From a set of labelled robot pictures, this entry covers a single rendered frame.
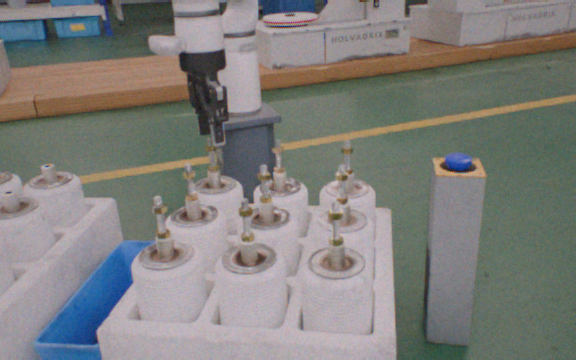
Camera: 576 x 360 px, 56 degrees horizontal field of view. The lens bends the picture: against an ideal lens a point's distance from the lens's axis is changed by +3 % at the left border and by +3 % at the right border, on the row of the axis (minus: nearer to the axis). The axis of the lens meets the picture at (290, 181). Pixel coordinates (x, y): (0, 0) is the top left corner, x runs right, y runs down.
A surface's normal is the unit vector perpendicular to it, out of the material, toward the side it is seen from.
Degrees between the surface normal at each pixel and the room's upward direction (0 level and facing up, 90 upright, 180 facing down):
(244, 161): 90
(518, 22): 90
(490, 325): 0
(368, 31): 90
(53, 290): 90
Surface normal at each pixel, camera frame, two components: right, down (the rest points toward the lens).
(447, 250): -0.16, 0.40
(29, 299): 0.99, 0.00
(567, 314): -0.04, -0.92
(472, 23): 0.34, 0.36
